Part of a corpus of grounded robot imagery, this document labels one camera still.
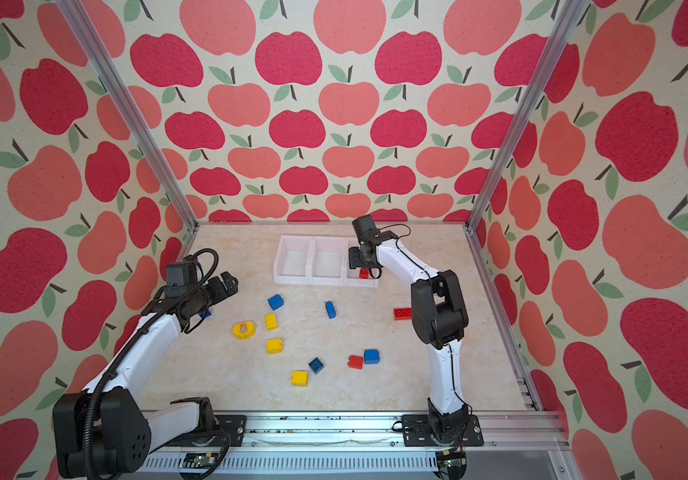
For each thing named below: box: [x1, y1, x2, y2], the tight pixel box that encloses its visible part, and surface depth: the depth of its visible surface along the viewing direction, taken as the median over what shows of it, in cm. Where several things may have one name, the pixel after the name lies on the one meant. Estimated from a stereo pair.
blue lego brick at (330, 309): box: [325, 300, 337, 319], surface depth 98 cm
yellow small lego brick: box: [264, 313, 278, 331], surface depth 95 cm
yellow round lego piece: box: [232, 321, 256, 340], surface depth 92 cm
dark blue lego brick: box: [308, 357, 324, 375], surface depth 86 cm
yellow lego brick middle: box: [266, 339, 284, 355], surface depth 88 cm
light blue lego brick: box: [364, 349, 381, 365], surface depth 88 cm
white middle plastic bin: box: [306, 236, 348, 286], surface depth 108 cm
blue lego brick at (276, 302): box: [267, 293, 285, 311], surface depth 100 cm
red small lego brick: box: [347, 354, 364, 370], surface depth 88 cm
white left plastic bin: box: [274, 235, 315, 284], surface depth 109 cm
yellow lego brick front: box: [290, 371, 309, 387], surface depth 82 cm
